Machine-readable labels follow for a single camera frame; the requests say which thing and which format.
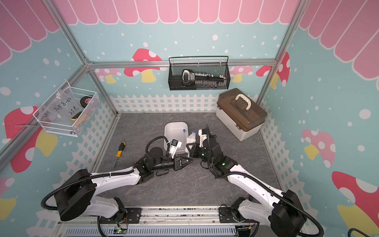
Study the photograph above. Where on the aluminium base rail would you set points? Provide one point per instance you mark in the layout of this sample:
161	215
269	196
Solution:
165	221

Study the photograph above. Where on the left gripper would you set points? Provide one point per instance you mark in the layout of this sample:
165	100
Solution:
176	163

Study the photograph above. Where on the socket set in basket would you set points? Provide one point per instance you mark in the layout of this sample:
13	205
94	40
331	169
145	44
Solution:
203	81

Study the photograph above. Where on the black wire wall basket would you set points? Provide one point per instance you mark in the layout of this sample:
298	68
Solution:
216	65

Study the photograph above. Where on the white plastic tray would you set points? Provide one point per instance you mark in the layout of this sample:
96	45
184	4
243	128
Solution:
174	130

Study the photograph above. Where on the white wire wall basket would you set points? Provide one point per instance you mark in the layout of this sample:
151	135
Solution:
58	128

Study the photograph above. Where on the black tape roll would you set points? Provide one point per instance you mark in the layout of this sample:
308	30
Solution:
84	101

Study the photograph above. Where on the clear labelled plastic bag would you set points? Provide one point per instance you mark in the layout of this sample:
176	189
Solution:
61	107

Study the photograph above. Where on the brown lid storage box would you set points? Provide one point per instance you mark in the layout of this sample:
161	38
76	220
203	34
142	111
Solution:
240	114

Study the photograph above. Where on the yellow black screwdriver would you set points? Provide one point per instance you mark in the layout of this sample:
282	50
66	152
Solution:
119	152

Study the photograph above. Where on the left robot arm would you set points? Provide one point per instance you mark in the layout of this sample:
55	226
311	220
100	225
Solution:
80	194

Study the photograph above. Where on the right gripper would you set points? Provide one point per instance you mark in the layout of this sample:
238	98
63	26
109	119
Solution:
195	150

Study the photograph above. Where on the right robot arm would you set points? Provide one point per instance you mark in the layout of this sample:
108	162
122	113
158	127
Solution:
282	210

